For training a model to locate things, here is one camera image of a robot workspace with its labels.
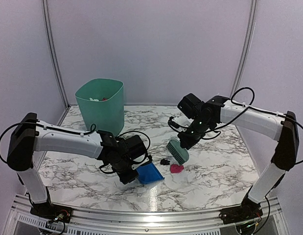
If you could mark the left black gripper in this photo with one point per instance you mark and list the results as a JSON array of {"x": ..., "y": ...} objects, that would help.
[{"x": 127, "y": 179}]

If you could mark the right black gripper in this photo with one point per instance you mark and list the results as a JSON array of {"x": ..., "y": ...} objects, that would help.
[{"x": 187, "y": 142}]

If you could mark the teal hand brush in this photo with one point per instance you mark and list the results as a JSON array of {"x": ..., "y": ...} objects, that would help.
[{"x": 179, "y": 154}]

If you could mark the blue plastic dustpan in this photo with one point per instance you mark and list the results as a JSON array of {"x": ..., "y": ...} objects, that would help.
[{"x": 148, "y": 174}]

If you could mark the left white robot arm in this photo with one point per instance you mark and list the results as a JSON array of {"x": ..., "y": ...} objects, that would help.
[{"x": 34, "y": 135}]

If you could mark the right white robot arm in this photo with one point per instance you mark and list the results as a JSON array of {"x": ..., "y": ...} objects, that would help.
[{"x": 220, "y": 111}]

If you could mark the paper scraps inside bin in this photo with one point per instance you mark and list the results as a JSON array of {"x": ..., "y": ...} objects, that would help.
[{"x": 98, "y": 100}]

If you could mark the pink paper scrap centre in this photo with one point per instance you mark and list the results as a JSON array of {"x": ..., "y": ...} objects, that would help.
[{"x": 175, "y": 168}]

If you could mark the black paper scrap right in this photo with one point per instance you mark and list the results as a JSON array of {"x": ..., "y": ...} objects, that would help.
[{"x": 164, "y": 162}]

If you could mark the teal plastic waste bin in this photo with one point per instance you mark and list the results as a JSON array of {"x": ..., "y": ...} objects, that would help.
[{"x": 107, "y": 115}]

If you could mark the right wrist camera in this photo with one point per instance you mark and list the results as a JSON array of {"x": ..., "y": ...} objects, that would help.
[{"x": 175, "y": 126}]

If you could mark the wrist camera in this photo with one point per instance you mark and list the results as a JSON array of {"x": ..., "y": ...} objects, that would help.
[
  {"x": 140, "y": 161},
  {"x": 175, "y": 126}
]

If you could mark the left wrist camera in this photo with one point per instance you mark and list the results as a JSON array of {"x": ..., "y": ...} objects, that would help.
[{"x": 140, "y": 161}]

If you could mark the aluminium front frame rail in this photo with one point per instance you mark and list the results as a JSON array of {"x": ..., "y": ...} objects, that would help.
[{"x": 103, "y": 222}]

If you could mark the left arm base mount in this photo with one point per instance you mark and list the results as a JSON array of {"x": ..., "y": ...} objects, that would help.
[{"x": 48, "y": 210}]

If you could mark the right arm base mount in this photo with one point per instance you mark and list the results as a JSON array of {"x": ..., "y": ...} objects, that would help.
[{"x": 245, "y": 211}]

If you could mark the left aluminium corner post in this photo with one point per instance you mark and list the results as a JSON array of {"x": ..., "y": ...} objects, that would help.
[{"x": 53, "y": 55}]

